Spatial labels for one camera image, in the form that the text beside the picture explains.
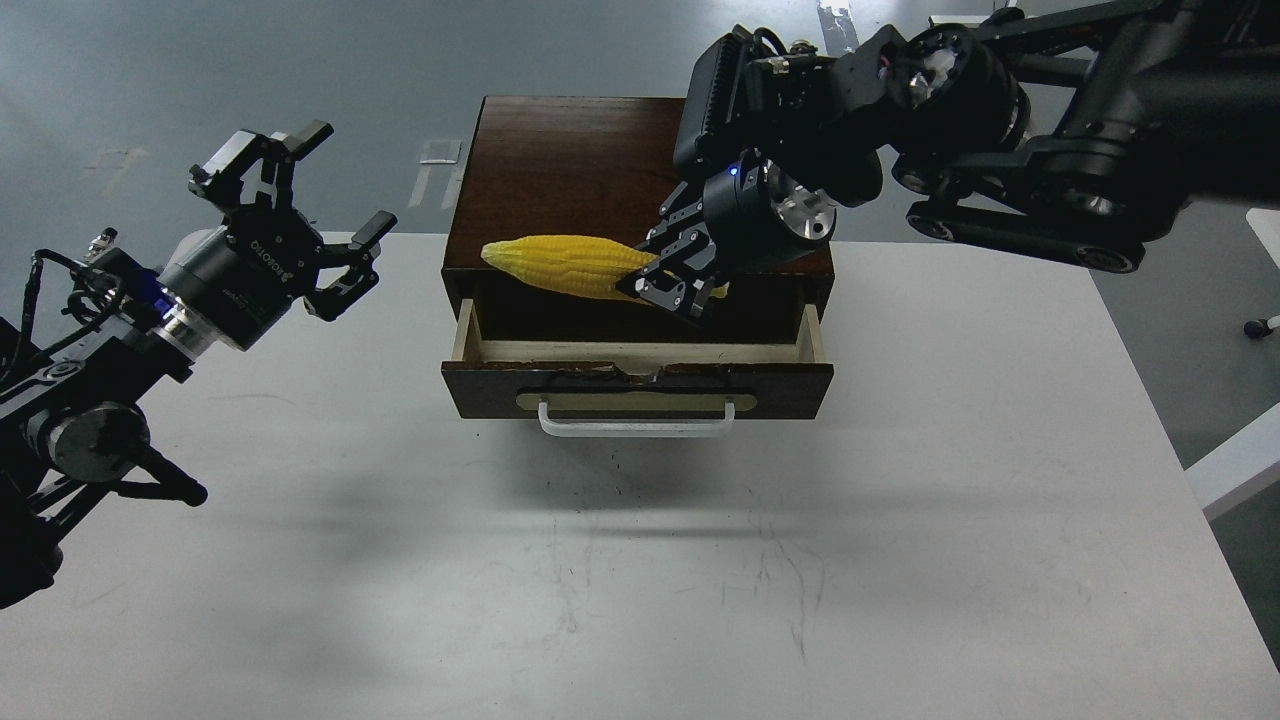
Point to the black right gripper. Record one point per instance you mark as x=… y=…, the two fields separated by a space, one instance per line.
x=747 y=219

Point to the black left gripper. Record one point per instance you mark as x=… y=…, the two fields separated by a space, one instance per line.
x=245 y=275

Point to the yellow corn cob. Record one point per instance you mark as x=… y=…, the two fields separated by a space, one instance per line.
x=582 y=266

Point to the wooden drawer with white handle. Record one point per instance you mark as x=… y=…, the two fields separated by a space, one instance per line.
x=637 y=389

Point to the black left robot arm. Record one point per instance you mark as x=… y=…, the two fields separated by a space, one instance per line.
x=96 y=334

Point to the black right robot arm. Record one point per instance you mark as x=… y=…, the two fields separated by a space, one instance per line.
x=1075 y=137

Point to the dark wooden drawer cabinet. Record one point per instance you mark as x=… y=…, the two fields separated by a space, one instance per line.
x=598 y=166

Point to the white table leg base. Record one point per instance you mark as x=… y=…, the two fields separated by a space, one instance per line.
x=971 y=20

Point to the white caster leg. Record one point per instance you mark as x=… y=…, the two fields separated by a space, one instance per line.
x=1256 y=329

